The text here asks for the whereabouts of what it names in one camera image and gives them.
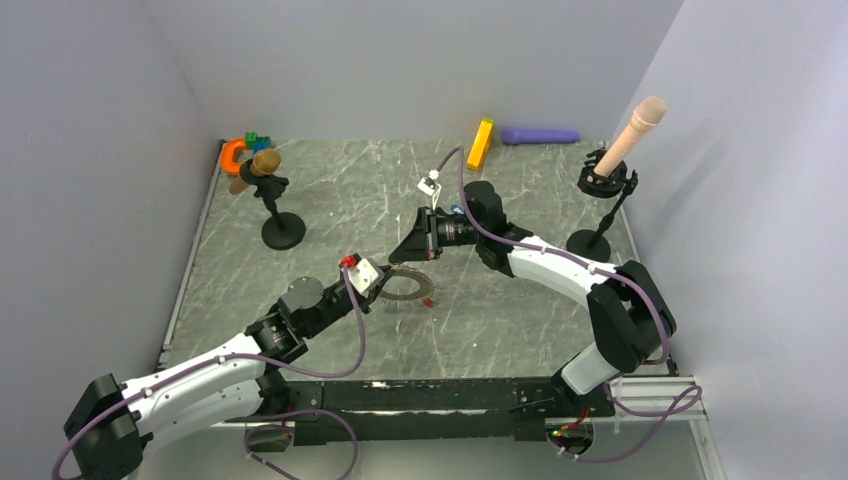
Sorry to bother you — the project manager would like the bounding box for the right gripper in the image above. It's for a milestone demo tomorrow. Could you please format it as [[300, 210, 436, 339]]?
[[389, 207, 483, 263]]

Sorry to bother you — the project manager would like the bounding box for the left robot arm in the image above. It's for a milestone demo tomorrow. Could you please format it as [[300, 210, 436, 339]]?
[[51, 257, 393, 479]]

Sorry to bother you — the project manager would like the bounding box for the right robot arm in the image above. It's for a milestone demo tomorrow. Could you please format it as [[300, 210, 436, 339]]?
[[389, 181, 677, 416]]

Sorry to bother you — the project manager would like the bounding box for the left black microphone stand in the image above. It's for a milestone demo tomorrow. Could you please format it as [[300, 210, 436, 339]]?
[[239, 157, 306, 251]]

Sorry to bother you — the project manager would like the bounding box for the black microphone stand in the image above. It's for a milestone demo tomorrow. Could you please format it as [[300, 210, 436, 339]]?
[[566, 148, 640, 265], [239, 157, 306, 251]]

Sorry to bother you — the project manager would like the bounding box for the yellow block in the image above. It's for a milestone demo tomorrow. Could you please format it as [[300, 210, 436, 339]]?
[[466, 118, 494, 171]]

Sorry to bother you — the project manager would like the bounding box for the purple cylinder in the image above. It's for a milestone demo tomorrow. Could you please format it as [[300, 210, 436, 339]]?
[[500, 127, 580, 145]]

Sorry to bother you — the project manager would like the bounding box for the brown microphone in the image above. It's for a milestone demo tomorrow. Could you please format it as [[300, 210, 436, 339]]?
[[228, 148, 282, 195]]

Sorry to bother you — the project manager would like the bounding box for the right black microphone stand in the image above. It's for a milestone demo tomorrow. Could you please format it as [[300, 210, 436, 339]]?
[[566, 148, 640, 265]]

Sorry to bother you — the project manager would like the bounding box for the orange horseshoe toy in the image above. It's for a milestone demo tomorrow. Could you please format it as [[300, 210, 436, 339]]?
[[219, 138, 247, 176]]

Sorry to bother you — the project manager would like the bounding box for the green toy brick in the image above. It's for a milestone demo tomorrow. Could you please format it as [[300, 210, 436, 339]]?
[[243, 131, 271, 150]]

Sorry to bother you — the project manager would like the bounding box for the beige microphone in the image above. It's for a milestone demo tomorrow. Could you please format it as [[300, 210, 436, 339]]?
[[590, 96, 668, 180]]

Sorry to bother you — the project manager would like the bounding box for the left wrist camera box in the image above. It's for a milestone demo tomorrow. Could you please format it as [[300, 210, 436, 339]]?
[[340, 254, 385, 297]]

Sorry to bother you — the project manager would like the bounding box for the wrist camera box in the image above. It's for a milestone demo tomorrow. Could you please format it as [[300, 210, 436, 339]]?
[[417, 169, 442, 211], [340, 254, 385, 297]]

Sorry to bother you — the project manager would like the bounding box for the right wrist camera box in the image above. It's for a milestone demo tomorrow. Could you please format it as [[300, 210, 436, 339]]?
[[417, 169, 442, 211]]

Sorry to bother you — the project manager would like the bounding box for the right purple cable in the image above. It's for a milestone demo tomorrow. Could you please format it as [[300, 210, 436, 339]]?
[[437, 145, 704, 465]]

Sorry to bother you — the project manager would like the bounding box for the purple cable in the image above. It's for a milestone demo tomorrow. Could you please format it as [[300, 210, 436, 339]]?
[[437, 145, 704, 465], [51, 264, 368, 480]]

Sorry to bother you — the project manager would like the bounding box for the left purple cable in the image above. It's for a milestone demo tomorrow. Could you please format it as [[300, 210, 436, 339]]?
[[51, 264, 368, 480]]

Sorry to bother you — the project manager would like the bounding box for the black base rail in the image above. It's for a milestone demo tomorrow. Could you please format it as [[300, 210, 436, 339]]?
[[243, 376, 615, 446]]

